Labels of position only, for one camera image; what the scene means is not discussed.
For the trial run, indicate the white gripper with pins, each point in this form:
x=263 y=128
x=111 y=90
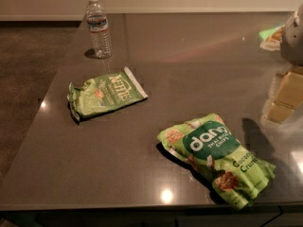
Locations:
x=294 y=42

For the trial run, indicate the green rice chip bag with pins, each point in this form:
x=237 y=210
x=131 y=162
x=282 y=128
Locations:
x=209 y=147

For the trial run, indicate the green snack bag at edge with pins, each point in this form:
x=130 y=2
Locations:
x=270 y=38

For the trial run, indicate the green jalapeno chip bag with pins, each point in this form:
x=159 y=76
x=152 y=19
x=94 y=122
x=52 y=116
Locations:
x=104 y=94

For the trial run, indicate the clear plastic water bottle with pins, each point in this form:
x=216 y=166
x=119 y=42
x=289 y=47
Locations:
x=96 y=19

